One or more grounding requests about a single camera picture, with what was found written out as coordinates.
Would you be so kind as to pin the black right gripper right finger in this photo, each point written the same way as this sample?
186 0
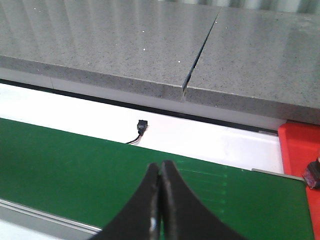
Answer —
184 216

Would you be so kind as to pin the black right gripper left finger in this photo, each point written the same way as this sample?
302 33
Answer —
140 218

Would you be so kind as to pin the green conveyor belt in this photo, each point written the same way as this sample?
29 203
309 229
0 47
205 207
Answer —
89 180

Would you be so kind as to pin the red plastic object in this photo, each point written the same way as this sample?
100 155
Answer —
300 144

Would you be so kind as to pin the grey stone countertop slab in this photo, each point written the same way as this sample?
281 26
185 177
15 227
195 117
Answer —
144 47

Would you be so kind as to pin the white pleated curtain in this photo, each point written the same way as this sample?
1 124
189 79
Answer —
290 6

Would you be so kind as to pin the aluminium conveyor side rail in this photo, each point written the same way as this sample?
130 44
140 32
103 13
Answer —
21 222

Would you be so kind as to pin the conveyor far side rail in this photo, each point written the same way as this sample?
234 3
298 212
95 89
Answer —
278 174

